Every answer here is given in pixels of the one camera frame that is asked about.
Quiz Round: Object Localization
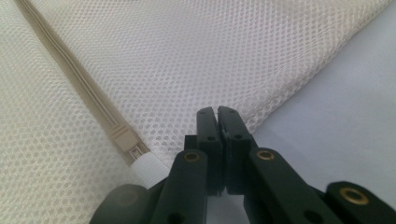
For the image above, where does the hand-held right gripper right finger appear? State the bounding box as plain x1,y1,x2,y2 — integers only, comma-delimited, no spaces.
217,105,259,196

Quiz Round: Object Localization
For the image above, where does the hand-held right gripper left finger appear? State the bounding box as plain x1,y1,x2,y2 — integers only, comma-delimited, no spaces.
184,106,224,198

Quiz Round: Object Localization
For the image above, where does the white mesh laundry bag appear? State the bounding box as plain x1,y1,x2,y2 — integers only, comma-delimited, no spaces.
0,0,394,224

